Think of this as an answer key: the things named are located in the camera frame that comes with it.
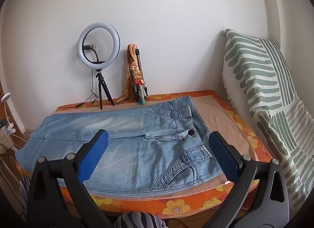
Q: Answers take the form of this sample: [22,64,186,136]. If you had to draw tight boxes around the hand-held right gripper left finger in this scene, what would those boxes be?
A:
[26,129,116,228]

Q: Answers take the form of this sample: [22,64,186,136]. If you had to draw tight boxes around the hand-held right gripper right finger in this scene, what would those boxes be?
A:
[208,131,289,228]

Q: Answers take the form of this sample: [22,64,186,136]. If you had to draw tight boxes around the light blue denim pants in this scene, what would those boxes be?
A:
[15,96,227,192]

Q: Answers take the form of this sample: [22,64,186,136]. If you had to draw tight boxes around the peach blanket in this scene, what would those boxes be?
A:
[53,95,258,199]

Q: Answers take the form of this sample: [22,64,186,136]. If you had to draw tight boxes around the orange floral sheet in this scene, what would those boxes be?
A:
[16,90,274,219]

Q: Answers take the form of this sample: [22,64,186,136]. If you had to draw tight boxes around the zebra striped clothing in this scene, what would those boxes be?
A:
[19,175,168,228]

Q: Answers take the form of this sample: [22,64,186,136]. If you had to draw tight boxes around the folded tripod with colourful scarf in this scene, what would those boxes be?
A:
[115,44,148,106]

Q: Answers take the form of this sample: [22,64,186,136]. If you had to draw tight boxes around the white green striped blanket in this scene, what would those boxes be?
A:
[222,29,314,209]

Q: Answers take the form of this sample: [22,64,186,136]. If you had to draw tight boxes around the beige checkered cloth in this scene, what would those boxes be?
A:
[0,127,13,155]

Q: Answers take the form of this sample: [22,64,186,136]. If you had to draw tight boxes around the folded grey tripod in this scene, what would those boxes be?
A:
[128,48,149,103]

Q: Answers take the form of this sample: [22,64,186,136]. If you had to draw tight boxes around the white clip lamp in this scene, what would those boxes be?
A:
[1,93,28,150]

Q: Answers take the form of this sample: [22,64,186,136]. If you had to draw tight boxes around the black ring light cable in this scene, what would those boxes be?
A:
[76,70,99,108]

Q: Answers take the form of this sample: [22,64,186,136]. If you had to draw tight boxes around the ring light on black tripod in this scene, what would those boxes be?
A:
[78,22,121,110]

